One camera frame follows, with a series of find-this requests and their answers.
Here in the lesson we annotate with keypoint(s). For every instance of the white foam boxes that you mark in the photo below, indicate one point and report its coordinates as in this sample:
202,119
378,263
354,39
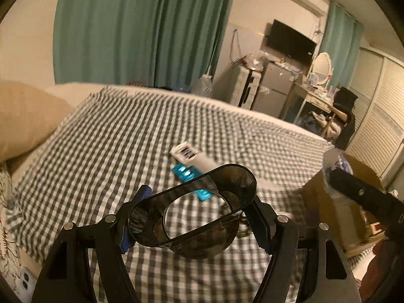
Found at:
240,85

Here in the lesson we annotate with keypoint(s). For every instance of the blue foil packet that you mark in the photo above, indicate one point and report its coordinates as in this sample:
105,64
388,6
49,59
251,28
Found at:
186,173

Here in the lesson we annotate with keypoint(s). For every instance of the floral bed sheet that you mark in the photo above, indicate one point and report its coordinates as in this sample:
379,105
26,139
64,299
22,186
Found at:
9,243

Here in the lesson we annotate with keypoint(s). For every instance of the white dressing table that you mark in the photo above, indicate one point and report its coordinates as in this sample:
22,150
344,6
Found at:
296,101

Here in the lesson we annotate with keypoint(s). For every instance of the wide green curtain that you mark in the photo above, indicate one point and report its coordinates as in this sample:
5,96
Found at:
142,31

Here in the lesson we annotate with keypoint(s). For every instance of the dark transparent oval container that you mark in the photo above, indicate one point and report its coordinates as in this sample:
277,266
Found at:
233,176

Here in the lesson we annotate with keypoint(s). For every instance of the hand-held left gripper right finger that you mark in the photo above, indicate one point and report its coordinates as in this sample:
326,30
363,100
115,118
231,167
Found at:
262,224

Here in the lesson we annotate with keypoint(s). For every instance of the white phone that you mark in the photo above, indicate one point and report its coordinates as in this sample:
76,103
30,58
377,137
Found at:
28,282

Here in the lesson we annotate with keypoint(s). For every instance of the beige pillow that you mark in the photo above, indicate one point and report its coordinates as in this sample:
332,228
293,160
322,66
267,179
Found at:
25,116

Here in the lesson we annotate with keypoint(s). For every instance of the white oval mirror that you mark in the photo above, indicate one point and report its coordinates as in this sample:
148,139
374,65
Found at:
322,68

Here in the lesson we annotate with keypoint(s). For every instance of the large clear water bottle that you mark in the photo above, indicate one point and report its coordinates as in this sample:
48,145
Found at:
202,86

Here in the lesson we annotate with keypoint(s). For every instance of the person's right forearm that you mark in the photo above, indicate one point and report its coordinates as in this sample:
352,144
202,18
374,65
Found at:
375,271

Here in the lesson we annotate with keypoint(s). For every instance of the black garment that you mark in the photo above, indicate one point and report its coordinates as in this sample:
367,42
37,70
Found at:
345,101

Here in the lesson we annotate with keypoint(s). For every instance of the white louvered wardrobe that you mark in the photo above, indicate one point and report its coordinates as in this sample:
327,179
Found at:
382,116

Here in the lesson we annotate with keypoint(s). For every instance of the brown cardboard box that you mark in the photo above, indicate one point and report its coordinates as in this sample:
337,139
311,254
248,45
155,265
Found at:
318,208

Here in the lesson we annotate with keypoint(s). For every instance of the narrow green curtain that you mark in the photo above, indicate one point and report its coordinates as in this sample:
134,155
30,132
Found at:
342,38

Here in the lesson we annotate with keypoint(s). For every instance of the grey checked blanket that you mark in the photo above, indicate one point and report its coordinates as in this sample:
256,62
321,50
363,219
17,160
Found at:
126,139

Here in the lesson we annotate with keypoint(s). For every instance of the grey fridge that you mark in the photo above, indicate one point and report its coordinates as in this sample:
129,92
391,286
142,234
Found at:
274,91

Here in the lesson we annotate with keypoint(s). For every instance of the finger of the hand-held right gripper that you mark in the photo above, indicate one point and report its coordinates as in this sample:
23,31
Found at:
350,184

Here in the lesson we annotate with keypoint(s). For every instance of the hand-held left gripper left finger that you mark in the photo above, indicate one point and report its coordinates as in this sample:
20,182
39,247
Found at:
125,244

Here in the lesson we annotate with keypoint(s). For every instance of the black wall television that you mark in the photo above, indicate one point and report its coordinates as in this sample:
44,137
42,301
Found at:
290,42

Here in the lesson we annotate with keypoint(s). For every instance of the clear blue label plastic bottle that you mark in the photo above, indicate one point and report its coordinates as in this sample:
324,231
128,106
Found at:
336,161

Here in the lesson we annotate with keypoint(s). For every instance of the white tube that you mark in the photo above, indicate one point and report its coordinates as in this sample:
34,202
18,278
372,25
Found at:
186,152

